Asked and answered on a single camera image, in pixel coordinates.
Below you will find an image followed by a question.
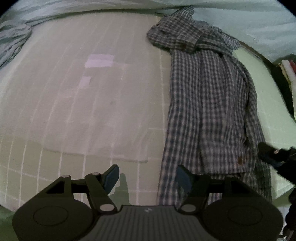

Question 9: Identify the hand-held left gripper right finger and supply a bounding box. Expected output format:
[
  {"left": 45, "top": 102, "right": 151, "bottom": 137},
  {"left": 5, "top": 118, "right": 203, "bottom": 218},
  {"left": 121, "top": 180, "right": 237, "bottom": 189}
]
[{"left": 175, "top": 164, "right": 243, "bottom": 213}]

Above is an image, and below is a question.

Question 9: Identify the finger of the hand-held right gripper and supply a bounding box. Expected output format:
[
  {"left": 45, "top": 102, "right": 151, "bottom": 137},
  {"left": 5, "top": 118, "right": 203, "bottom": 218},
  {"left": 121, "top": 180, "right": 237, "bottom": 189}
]
[{"left": 257, "top": 142, "right": 289, "bottom": 168}]

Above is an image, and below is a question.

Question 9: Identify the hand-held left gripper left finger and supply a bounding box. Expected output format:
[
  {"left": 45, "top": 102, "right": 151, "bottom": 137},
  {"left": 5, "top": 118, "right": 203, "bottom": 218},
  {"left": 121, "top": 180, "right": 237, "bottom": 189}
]
[{"left": 45, "top": 164, "right": 121, "bottom": 213}]

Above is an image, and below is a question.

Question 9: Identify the checked button-up shirt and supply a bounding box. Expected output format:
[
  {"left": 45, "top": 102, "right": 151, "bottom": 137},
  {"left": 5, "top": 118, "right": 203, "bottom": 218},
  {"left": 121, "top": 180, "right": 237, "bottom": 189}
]
[{"left": 146, "top": 6, "right": 273, "bottom": 207}]

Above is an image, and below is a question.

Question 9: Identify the green grid bed sheet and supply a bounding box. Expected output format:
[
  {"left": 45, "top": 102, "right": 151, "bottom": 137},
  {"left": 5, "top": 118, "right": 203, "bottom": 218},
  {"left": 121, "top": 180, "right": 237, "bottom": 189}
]
[{"left": 0, "top": 11, "right": 296, "bottom": 241}]

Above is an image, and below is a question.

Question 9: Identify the stack of folded items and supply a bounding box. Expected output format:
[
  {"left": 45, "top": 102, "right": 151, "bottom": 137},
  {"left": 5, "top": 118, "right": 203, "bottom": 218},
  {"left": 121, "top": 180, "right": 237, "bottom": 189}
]
[{"left": 269, "top": 54, "right": 296, "bottom": 121}]

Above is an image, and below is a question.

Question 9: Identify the cream folded cloth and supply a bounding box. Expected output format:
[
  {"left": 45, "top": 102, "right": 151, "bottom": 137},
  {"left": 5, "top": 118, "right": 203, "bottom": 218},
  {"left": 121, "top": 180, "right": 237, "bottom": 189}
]
[{"left": 279, "top": 60, "right": 296, "bottom": 81}]

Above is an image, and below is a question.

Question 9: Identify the light blue printed blanket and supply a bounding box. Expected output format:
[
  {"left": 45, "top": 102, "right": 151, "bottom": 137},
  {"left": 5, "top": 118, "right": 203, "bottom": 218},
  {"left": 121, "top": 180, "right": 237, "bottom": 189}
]
[{"left": 0, "top": 0, "right": 296, "bottom": 64}]

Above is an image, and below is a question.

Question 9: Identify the striped pale blue cloth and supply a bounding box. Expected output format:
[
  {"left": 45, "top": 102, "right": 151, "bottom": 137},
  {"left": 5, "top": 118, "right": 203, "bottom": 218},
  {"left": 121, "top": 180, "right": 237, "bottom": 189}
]
[{"left": 0, "top": 20, "right": 32, "bottom": 67}]

